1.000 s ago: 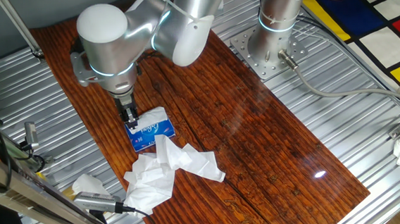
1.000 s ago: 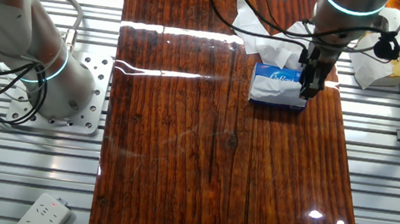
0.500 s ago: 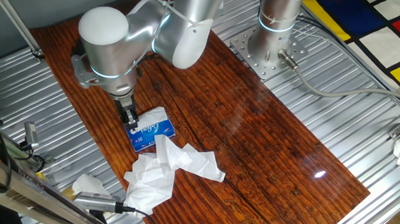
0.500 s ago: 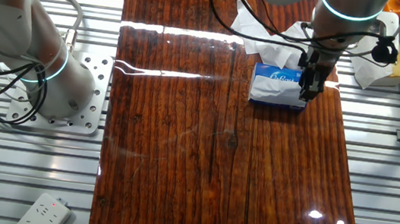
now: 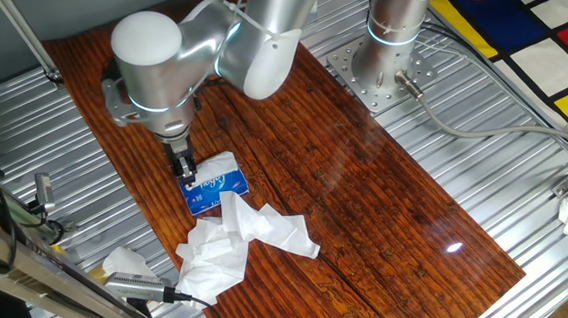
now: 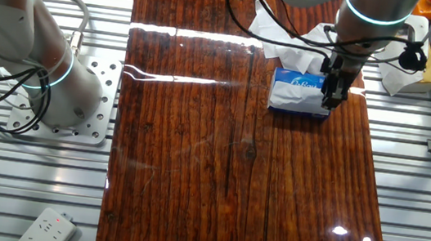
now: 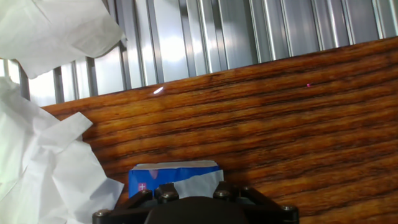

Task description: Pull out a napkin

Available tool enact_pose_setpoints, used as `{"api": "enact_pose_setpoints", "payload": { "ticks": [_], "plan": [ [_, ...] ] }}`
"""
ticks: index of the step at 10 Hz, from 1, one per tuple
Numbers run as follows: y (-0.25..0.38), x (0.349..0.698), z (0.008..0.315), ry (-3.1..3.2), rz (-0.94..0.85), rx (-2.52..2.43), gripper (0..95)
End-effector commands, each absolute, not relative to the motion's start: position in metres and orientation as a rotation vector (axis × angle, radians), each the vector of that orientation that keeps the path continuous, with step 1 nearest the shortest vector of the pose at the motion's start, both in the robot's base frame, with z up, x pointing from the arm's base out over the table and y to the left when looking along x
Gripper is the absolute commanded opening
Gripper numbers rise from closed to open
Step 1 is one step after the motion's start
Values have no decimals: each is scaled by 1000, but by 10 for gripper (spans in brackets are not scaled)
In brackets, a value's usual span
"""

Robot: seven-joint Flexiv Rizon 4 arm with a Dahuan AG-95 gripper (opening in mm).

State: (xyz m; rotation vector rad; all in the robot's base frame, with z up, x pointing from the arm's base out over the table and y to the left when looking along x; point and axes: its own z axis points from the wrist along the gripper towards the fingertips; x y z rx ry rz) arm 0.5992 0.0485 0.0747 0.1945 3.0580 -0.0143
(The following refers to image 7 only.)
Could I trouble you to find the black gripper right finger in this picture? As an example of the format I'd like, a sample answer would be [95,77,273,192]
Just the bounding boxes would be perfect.
[213,182,300,224]

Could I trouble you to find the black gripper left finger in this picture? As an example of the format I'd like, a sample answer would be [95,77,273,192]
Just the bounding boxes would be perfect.
[92,182,180,224]

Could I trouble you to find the crumpled white napkin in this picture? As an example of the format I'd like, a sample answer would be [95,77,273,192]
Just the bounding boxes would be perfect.
[0,76,94,200]
[27,139,125,224]

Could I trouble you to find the blue tissue pack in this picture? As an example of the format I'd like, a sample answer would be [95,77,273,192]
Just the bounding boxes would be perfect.
[128,160,224,200]

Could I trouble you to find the brown wooden board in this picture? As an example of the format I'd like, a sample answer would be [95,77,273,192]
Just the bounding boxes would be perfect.
[40,37,398,224]

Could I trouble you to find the white tissue sheet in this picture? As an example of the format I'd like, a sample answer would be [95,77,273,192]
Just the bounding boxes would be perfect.
[0,0,127,80]

